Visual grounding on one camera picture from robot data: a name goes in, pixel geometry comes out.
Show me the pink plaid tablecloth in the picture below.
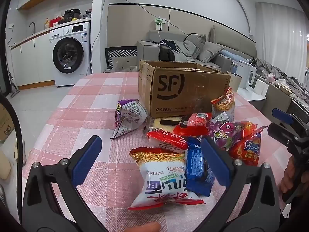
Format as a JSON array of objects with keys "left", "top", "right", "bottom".
[{"left": 23, "top": 71, "right": 300, "bottom": 232}]

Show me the large white noodle snack packet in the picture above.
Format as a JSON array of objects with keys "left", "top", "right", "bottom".
[{"left": 128, "top": 147, "right": 205, "bottom": 211}]

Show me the black rice cooker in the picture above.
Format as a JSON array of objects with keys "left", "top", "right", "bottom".
[{"left": 63, "top": 9, "right": 81, "bottom": 23}]

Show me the white paper roll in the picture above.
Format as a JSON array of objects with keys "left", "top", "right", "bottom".
[{"left": 253, "top": 78, "right": 269, "bottom": 96}]

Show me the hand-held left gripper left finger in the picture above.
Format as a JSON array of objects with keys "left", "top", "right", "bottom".
[{"left": 22, "top": 135, "right": 108, "bottom": 232}]

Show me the white curtain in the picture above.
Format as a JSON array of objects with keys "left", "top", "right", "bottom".
[{"left": 256, "top": 2, "right": 309, "bottom": 68}]

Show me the brown cardboard box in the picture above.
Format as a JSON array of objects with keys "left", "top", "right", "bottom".
[{"left": 138, "top": 60, "right": 232, "bottom": 118}]

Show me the white marble coffee table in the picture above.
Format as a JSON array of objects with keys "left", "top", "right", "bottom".
[{"left": 238, "top": 87, "right": 267, "bottom": 102}]

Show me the grey sofa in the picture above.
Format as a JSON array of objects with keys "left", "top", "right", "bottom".
[{"left": 137, "top": 25, "right": 257, "bottom": 74}]

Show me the red box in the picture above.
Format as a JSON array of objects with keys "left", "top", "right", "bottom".
[{"left": 50, "top": 16, "right": 64, "bottom": 27}]

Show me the person's left hand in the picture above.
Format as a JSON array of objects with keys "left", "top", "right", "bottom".
[{"left": 128, "top": 222, "right": 161, "bottom": 232}]

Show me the beige floor sheet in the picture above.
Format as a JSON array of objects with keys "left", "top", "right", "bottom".
[{"left": 104, "top": 64, "right": 138, "bottom": 73}]

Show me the person's right hand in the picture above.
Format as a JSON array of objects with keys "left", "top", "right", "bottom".
[{"left": 279, "top": 157, "right": 300, "bottom": 195}]

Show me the black and white patterned mat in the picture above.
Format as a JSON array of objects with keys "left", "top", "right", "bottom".
[{"left": 105, "top": 46, "right": 138, "bottom": 69}]

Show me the orange cone snack packet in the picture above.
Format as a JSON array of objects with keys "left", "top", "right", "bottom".
[{"left": 228, "top": 122, "right": 268, "bottom": 167}]

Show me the white washing machine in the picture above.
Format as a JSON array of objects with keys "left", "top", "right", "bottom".
[{"left": 49, "top": 22, "right": 92, "bottom": 87}]

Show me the blue cookie packet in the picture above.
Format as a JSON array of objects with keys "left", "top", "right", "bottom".
[{"left": 185, "top": 136, "right": 215, "bottom": 197}]

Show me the white electric kettle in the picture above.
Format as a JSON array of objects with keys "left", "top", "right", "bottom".
[{"left": 235, "top": 60, "right": 257, "bottom": 89}]

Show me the mop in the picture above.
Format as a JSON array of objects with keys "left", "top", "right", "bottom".
[{"left": 7, "top": 72, "right": 22, "bottom": 97}]

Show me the dark grey pillow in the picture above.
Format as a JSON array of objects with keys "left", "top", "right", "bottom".
[{"left": 185, "top": 33, "right": 206, "bottom": 60}]

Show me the yellow cracker packet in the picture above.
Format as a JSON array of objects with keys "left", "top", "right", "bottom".
[{"left": 151, "top": 116, "right": 184, "bottom": 129}]

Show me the red snack packet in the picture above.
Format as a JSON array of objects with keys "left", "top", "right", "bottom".
[{"left": 172, "top": 113, "right": 213, "bottom": 137}]

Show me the pile of clothes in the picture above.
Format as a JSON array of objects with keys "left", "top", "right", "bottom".
[{"left": 159, "top": 39, "right": 194, "bottom": 62}]

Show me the white kitchen counter cabinet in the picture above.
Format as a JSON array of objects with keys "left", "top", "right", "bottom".
[{"left": 11, "top": 17, "right": 92, "bottom": 90}]

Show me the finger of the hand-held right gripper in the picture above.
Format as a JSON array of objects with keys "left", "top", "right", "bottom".
[
  {"left": 272, "top": 108, "right": 309, "bottom": 136},
  {"left": 267, "top": 123, "right": 309, "bottom": 154}
]

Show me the printed cardboard box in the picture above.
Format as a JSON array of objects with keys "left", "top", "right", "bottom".
[{"left": 0, "top": 104, "right": 15, "bottom": 143}]

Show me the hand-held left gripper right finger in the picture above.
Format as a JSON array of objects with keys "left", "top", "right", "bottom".
[{"left": 201, "top": 136, "right": 282, "bottom": 232}]

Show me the light grey pillow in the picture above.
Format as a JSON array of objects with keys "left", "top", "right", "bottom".
[{"left": 197, "top": 41, "right": 224, "bottom": 63}]

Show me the beige cup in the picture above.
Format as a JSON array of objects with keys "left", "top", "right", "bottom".
[{"left": 227, "top": 71, "right": 243, "bottom": 93}]

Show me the purple grape candy packet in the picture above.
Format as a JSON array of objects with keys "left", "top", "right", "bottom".
[{"left": 207, "top": 121, "right": 245, "bottom": 151}]

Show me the light blue pillow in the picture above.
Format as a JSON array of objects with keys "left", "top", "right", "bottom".
[{"left": 221, "top": 49, "right": 238, "bottom": 61}]

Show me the red and white packet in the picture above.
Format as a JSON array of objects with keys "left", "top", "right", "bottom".
[{"left": 147, "top": 127, "right": 189, "bottom": 153}]

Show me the small noodle snack packet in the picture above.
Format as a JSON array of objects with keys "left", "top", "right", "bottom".
[{"left": 211, "top": 87, "right": 235, "bottom": 122}]

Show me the purple and white snack packet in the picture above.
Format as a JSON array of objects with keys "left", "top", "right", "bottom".
[{"left": 110, "top": 99, "right": 149, "bottom": 139}]

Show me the grey quilt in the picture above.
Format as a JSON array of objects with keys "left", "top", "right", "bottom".
[{"left": 250, "top": 57, "right": 309, "bottom": 102}]

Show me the green wall power strip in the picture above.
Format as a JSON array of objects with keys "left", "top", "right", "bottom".
[{"left": 154, "top": 16, "right": 167, "bottom": 31}]

